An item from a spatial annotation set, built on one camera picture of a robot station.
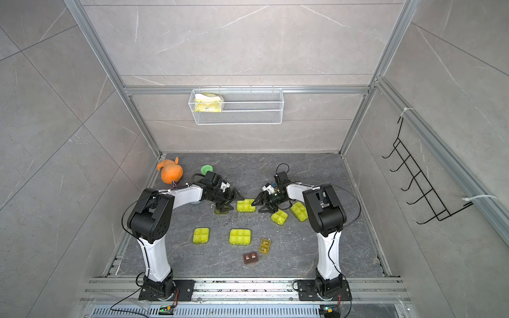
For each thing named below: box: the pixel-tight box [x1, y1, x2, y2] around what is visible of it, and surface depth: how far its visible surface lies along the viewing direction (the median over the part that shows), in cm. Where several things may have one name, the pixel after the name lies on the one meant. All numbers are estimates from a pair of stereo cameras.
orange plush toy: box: [156, 156, 184, 185], surface depth 104 cm
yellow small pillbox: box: [258, 237, 272, 255], surface depth 84 cm
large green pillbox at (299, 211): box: [290, 201, 309, 222], surface depth 95 cm
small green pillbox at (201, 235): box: [192, 227, 210, 244], surface depth 89 cm
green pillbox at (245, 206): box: [236, 198, 256, 213], surface depth 97 cm
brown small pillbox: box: [243, 252, 258, 265], surface depth 81 cm
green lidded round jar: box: [200, 164, 214, 176], surface depth 109 cm
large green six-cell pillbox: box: [229, 228, 252, 246], surface depth 88 cm
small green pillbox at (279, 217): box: [270, 209, 289, 226], surface depth 94 cm
